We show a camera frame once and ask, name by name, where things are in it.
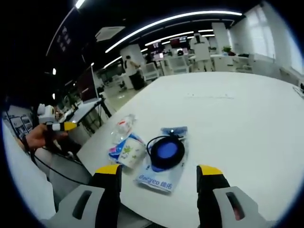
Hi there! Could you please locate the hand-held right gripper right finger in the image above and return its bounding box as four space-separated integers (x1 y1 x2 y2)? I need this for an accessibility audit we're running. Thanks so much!
196 164 276 228

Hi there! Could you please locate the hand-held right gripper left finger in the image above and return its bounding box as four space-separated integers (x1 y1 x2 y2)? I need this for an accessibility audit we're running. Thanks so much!
40 163 123 228

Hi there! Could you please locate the white blue tissue packet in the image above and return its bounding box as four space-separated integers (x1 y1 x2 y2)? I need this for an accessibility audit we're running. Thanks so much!
108 133 147 169

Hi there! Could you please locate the clear plastic packet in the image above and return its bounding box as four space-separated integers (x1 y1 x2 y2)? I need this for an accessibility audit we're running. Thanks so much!
111 114 138 144

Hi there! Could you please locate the blue packaged black cable coil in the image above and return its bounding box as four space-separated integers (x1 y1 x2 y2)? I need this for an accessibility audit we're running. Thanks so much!
133 126 190 196

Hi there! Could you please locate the person's left hand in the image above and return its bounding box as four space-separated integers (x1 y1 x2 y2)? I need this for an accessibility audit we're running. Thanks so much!
25 123 69 150

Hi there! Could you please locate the white side desk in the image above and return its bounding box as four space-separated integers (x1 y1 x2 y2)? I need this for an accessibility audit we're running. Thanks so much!
64 97 112 138

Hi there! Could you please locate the white table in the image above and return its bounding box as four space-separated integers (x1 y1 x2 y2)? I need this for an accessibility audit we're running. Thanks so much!
76 71 304 225

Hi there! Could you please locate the person's white clothing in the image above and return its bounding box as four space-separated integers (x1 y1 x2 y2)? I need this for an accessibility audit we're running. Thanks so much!
1 121 57 220

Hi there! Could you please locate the white office chair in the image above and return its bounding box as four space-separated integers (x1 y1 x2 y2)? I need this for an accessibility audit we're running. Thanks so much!
142 63 160 83
168 56 190 74

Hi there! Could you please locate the green potted plant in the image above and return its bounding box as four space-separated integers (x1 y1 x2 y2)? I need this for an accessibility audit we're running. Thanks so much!
222 45 236 57

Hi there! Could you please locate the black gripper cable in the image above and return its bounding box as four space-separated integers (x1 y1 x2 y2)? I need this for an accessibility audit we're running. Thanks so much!
21 136 92 185

